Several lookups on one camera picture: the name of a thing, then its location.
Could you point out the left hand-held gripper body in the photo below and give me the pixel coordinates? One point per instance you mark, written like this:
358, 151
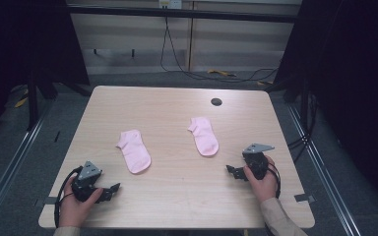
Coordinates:
88, 172

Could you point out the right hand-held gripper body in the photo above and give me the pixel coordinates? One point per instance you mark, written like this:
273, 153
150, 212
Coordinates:
257, 162

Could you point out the pink ankle sock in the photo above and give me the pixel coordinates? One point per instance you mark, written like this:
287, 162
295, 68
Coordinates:
134, 152
205, 137

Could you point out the person's right hand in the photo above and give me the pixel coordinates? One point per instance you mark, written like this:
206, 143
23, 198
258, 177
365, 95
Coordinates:
265, 188

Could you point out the person's left hand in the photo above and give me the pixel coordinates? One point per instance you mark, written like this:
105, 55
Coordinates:
74, 209

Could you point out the grey tape strip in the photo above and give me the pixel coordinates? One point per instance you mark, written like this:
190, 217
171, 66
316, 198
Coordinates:
304, 198
51, 200

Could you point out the dark round table grommet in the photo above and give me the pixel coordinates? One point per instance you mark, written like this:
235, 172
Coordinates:
216, 101

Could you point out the yellow floor tape piece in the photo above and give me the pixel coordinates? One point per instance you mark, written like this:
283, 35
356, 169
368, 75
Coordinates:
220, 72
21, 102
264, 83

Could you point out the black metal stand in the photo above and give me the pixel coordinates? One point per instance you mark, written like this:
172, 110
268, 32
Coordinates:
32, 101

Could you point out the black curtain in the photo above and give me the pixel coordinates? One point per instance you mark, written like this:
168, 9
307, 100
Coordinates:
13, 39
357, 65

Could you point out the black horizontal bar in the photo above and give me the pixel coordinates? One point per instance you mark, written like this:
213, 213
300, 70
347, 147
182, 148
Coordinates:
177, 13

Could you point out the aluminium floor rail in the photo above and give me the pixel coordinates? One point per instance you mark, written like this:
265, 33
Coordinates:
323, 170
11, 171

